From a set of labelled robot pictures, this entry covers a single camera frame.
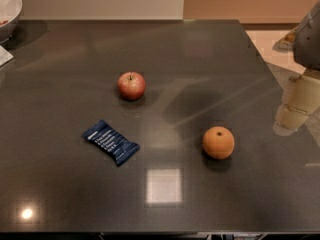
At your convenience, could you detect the white paper sheet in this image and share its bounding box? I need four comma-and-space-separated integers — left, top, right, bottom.
0, 45, 14, 67

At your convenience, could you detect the red apple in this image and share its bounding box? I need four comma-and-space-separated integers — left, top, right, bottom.
117, 72, 146, 101

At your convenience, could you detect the blue rxbar blueberry wrapper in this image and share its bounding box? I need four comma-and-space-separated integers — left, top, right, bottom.
82, 120, 140, 166

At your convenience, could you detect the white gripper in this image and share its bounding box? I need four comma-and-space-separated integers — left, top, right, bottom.
273, 1, 320, 136

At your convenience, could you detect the white bowl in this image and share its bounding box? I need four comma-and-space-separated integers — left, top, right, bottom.
0, 0, 23, 43

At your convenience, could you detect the orange fruit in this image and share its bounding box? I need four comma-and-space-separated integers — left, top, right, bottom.
202, 126, 235, 160

